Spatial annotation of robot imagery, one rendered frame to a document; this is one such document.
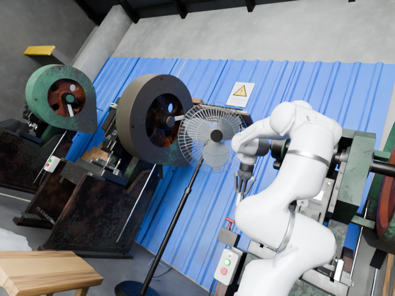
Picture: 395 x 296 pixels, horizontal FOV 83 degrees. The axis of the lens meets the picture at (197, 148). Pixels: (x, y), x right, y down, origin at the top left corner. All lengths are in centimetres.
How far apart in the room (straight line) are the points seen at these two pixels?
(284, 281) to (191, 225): 229
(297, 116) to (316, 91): 248
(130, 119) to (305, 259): 151
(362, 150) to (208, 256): 189
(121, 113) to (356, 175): 160
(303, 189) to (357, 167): 81
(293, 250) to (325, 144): 27
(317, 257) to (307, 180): 18
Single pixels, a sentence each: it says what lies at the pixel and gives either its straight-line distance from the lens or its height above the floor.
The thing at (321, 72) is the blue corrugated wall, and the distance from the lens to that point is 336.
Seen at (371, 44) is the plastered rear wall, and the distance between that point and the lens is 368.
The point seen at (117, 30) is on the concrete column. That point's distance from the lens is 628.
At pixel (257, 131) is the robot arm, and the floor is 111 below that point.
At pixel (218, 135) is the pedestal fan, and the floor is 130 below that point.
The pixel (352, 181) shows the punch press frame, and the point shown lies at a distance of 137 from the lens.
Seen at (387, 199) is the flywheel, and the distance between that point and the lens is 180.
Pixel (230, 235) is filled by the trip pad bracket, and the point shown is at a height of 68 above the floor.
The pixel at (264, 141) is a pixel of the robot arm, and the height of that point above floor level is 114.
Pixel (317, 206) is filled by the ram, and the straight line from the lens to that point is 137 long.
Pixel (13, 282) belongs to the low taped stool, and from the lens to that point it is 93.
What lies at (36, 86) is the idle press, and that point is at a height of 124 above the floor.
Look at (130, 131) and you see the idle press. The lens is 182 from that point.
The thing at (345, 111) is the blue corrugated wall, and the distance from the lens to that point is 300.
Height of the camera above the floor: 74
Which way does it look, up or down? 14 degrees up
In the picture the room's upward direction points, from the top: 25 degrees clockwise
